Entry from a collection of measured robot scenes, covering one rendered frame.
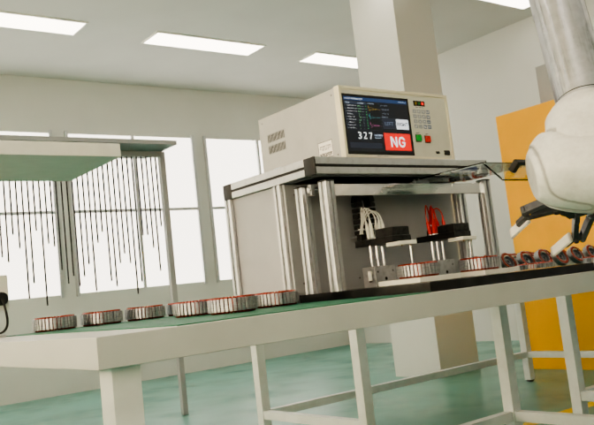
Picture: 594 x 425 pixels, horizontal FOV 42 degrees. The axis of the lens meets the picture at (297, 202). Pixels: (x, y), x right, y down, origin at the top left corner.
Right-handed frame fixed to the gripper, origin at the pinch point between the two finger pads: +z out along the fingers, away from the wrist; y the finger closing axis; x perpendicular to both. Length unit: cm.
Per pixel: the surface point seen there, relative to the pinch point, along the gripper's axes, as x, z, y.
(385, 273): -1.1, 28.7, -26.9
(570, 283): -11.3, -0.7, 7.9
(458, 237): 11.2, 17.4, -9.5
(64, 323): -18, 70, -99
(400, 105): 42, 6, -34
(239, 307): -33, 24, -70
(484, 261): 1.9, 14.0, -4.7
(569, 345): 70, 95, 118
